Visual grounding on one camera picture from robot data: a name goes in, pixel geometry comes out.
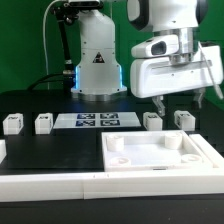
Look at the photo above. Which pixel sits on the white sheet with tags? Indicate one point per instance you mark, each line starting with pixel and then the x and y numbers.
pixel 96 120

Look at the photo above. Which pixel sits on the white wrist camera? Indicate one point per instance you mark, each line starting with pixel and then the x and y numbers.
pixel 156 47

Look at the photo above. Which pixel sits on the white left fence block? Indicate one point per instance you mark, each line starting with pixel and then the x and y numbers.
pixel 3 152

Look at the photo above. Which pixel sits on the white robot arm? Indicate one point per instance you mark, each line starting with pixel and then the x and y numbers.
pixel 171 61

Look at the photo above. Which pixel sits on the white fence bar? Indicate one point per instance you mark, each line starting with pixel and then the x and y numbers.
pixel 40 187
pixel 208 150

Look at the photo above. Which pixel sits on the white front fence bar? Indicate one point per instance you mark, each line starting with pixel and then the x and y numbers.
pixel 40 187

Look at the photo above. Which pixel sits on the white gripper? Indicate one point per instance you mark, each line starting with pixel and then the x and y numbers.
pixel 157 76

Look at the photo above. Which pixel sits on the white right fence bar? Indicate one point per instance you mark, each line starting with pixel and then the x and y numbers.
pixel 208 150

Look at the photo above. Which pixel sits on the white square tabletop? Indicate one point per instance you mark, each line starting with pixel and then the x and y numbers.
pixel 151 150

